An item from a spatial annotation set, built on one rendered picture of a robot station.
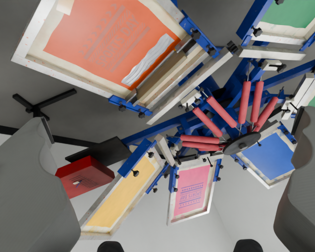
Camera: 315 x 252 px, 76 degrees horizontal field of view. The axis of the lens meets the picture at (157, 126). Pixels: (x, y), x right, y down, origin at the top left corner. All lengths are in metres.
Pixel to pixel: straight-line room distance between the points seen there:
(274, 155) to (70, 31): 2.30
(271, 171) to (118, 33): 2.33
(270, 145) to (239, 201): 2.87
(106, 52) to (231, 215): 4.75
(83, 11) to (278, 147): 2.23
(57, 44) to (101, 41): 0.19
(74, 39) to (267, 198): 4.66
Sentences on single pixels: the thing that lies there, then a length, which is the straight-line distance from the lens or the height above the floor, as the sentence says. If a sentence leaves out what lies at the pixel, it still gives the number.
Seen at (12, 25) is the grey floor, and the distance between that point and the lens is 2.11.
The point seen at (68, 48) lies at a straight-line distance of 1.03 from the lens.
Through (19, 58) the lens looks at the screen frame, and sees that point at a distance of 1.03.
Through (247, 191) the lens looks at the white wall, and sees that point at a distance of 5.12.
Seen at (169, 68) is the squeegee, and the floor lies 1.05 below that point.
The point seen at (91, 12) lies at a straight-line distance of 0.96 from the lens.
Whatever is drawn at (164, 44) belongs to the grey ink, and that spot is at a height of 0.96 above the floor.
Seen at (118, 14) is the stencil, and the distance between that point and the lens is 0.97.
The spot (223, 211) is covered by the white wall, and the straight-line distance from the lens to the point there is 5.36.
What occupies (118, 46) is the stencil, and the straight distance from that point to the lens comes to 1.05.
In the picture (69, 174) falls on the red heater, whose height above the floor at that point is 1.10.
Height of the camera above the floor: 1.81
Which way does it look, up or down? 31 degrees down
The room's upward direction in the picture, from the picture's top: 158 degrees clockwise
